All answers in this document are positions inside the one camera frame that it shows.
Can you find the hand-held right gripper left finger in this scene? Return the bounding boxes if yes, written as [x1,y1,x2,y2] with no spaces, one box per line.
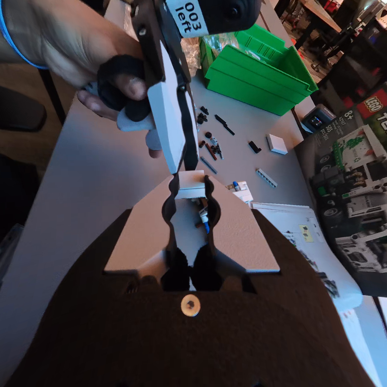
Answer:
[104,174,180,278]

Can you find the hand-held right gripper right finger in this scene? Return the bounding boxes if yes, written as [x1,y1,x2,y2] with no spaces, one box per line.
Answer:
[204,174,281,281]

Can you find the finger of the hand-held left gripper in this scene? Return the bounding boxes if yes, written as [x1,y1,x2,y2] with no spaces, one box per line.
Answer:
[147,39,187,175]
[176,45,200,171]

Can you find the lego truck chassis assembly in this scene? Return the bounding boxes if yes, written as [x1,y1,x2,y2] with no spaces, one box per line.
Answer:
[193,181,254,236]

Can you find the white lego panel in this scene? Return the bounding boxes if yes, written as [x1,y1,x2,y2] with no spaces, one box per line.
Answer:
[175,170,207,199]

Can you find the person's left forearm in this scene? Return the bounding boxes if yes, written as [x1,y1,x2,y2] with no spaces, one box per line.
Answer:
[0,0,38,65]

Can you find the scattered small lego connectors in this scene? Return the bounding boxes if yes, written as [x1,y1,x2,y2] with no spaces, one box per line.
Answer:
[196,106,225,161]

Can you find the long black lego piece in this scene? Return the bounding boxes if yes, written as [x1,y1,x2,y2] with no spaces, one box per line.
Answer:
[214,114,236,136]

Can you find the grey lego axle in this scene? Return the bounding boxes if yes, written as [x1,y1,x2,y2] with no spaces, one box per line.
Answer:
[200,156,218,175]

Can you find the open lego instruction booklet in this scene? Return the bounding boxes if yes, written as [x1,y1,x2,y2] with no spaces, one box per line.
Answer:
[250,202,363,312]

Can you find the grey lego beam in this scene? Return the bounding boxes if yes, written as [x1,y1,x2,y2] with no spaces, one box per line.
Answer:
[256,168,278,188]

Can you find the white square lego tile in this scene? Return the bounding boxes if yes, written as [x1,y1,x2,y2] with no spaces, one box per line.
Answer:
[266,134,288,155]

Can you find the black lego set box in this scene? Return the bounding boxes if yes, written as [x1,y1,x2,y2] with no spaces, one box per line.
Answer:
[295,88,387,298]

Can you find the person's left hand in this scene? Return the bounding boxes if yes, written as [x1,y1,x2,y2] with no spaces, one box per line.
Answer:
[7,0,164,159]

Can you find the clear plastic bag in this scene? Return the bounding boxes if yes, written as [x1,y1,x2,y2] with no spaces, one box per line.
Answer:
[181,32,240,77]

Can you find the green plastic bin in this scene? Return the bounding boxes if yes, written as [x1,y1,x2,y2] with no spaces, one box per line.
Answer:
[199,24,319,117]

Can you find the small timer device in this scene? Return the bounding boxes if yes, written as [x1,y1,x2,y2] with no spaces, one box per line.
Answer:
[301,104,336,134]

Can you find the dark chair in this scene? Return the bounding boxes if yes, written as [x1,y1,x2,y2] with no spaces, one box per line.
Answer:
[0,85,48,132]

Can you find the blue wristband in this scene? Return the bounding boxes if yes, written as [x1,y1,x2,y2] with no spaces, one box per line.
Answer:
[0,0,50,71]

